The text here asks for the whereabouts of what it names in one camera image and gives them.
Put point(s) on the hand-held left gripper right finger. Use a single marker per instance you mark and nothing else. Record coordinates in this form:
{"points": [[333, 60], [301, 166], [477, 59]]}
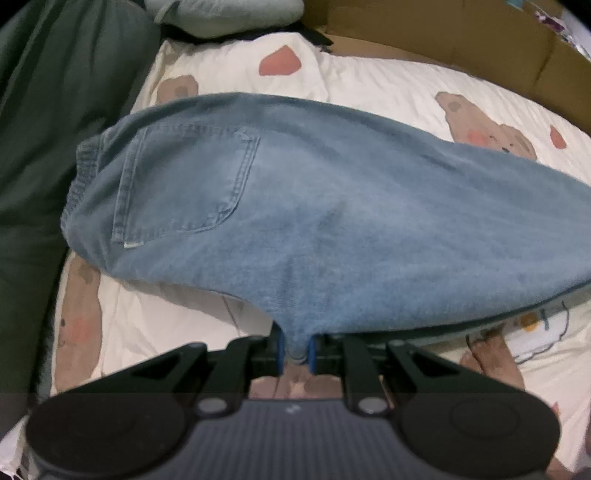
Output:
{"points": [[312, 355]]}

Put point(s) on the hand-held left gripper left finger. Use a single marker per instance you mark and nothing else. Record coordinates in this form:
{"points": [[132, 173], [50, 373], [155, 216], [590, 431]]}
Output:
{"points": [[279, 355]]}

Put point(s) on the blue denim pants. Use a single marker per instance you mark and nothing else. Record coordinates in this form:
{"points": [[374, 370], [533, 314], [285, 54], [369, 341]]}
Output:
{"points": [[323, 207]]}

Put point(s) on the person's bare foot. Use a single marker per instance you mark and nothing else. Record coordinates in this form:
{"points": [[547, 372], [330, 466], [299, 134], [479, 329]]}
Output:
{"points": [[496, 364], [295, 386]]}

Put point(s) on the white cartoon printed cloth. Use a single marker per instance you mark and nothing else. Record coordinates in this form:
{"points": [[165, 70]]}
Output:
{"points": [[545, 330]]}

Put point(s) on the white bear printed bed sheet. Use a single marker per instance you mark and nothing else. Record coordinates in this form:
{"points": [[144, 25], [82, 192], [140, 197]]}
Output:
{"points": [[378, 78]]}

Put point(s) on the dark green duvet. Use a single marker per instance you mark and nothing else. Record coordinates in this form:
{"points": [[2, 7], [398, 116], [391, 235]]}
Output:
{"points": [[55, 138]]}

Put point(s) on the grey u-shaped pillow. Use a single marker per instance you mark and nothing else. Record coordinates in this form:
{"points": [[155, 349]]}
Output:
{"points": [[221, 14]]}

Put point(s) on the brown cardboard box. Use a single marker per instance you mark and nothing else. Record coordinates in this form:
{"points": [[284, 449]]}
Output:
{"points": [[438, 32]]}

